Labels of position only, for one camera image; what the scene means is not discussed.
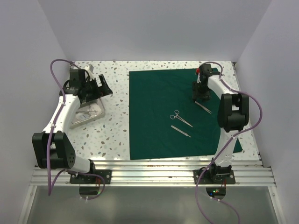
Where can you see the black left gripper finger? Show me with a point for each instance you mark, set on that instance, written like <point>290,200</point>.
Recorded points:
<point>89,98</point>
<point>104,88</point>

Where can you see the white suture packet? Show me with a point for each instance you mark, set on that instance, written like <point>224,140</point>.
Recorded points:
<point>81,117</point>

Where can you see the dark green surgical cloth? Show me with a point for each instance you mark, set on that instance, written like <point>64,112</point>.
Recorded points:
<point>154,95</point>

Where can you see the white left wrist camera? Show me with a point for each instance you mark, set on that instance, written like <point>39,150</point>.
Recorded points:
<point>89,69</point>

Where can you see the steel scissor forceps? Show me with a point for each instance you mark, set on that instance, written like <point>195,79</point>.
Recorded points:
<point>177,116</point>

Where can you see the aluminium rail frame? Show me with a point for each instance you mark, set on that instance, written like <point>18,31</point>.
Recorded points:
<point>109,150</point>

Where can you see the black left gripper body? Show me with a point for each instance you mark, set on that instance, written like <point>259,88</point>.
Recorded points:
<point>91,86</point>

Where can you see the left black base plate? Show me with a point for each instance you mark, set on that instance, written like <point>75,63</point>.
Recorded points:
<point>103,175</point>

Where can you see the stainless steel tray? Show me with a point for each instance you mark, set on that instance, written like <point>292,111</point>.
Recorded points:
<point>95,105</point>

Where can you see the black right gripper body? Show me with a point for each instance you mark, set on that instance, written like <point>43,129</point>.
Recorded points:
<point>200,86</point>

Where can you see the steel scalpel handle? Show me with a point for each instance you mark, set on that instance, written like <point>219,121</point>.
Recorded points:
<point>180,131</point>

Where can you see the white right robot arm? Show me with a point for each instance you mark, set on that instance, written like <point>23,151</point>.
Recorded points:
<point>232,117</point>

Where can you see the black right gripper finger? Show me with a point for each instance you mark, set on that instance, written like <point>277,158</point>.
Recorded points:
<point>194,94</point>
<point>206,95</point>

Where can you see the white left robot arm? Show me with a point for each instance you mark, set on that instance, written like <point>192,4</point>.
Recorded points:
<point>52,146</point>

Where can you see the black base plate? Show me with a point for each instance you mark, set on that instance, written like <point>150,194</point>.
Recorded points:
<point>208,178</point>
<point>103,175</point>

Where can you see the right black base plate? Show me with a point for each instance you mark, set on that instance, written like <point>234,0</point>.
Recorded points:
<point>208,178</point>

